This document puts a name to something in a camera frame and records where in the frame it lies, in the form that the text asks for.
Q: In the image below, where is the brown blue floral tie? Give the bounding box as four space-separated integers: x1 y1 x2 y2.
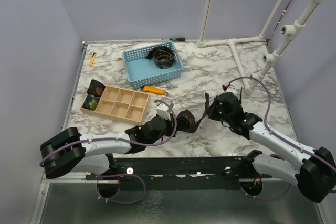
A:
177 93 220 133

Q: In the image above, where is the wooden compartment tray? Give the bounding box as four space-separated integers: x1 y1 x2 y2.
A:
80 86 150 125

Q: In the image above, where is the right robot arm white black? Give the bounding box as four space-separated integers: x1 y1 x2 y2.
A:
207 92 335 203

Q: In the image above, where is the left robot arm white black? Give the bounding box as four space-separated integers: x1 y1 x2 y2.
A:
40 115 177 179

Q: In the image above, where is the orange utility knife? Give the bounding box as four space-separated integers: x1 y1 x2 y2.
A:
141 85 168 96

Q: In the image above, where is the blue perforated plastic basket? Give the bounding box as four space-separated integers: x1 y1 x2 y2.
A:
122 41 184 89

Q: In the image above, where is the rolled blue yellow-leaf tie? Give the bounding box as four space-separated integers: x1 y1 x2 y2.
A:
82 94 100 111

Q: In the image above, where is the rolled dark red-leaf tie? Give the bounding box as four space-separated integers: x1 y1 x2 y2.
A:
87 79 106 97

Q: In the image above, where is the rolled black orange tie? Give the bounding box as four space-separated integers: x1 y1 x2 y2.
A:
145 46 175 69

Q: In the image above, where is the green black marker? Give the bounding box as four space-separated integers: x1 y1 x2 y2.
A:
170 38 185 41

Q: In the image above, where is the small yellow utility knife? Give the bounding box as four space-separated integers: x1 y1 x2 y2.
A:
89 52 96 67

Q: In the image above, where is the white PVC pipe rack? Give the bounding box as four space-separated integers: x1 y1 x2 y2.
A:
247 0 325 94

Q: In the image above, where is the orange handle screwdriver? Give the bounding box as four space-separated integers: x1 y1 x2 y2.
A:
239 87 243 105

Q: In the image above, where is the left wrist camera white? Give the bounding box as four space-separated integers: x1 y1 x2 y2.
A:
156 103 171 121

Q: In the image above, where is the black mounting rail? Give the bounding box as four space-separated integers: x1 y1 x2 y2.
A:
86 156 258 191

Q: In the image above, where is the white PVC pipe frame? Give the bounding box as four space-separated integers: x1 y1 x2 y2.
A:
198 0 284 95

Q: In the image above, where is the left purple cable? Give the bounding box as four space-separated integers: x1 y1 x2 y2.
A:
39 99 177 205

